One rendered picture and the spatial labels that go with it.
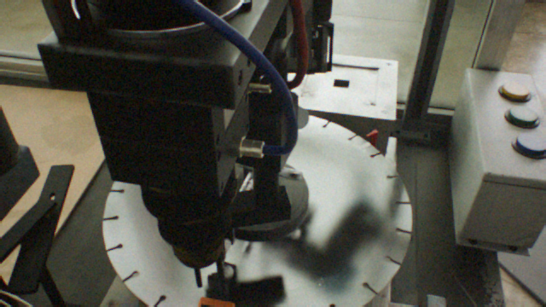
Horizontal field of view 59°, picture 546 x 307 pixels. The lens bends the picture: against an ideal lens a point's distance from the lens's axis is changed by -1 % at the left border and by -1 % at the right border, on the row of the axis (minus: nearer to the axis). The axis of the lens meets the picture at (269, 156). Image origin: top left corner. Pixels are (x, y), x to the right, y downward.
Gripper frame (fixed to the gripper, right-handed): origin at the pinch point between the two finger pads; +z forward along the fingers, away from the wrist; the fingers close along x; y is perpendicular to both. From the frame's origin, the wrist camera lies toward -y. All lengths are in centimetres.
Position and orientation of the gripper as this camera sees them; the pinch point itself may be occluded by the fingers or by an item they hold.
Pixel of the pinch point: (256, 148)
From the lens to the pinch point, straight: 53.6
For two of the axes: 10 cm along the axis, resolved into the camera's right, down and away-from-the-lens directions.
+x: 4.2, -1.2, 9.0
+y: 9.0, 0.9, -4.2
